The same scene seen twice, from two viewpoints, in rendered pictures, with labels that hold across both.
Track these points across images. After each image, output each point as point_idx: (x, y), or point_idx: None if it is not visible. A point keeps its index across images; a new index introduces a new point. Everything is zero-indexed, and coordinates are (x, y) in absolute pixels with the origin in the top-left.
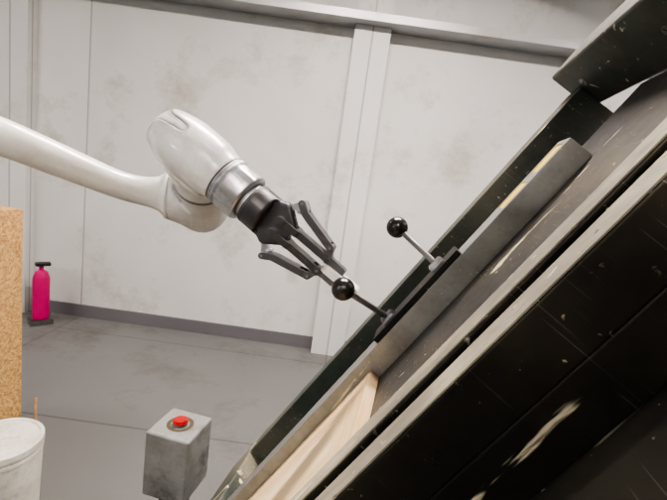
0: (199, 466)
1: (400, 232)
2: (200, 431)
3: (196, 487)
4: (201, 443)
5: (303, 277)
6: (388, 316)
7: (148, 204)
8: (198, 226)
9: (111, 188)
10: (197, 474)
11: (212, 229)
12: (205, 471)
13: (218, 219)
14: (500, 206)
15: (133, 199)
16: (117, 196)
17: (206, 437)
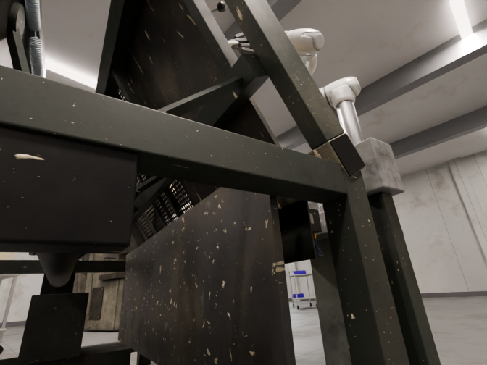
0: (364, 173)
1: (217, 10)
2: (354, 145)
3: (367, 190)
4: (361, 155)
5: (241, 53)
6: None
7: (306, 61)
8: (302, 53)
9: (306, 67)
10: (364, 179)
11: (305, 47)
12: (380, 182)
13: (296, 45)
14: None
15: (308, 64)
16: (309, 67)
17: (367, 150)
